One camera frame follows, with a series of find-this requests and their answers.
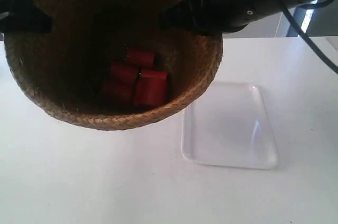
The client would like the brown woven wicker basket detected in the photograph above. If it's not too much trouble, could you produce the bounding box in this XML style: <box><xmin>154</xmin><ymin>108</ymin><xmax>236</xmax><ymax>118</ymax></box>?
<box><xmin>4</xmin><ymin>0</ymin><xmax>223</xmax><ymax>130</ymax></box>

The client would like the large red cylinder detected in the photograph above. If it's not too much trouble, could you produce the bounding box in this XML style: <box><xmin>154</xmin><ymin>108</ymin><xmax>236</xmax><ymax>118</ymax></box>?
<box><xmin>134</xmin><ymin>69</ymin><xmax>168</xmax><ymax>108</ymax></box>

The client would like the white rectangular plastic tray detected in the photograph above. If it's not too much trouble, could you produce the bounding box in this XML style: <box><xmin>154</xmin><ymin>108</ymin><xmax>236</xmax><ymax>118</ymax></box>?
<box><xmin>181</xmin><ymin>82</ymin><xmax>279</xmax><ymax>170</ymax></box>

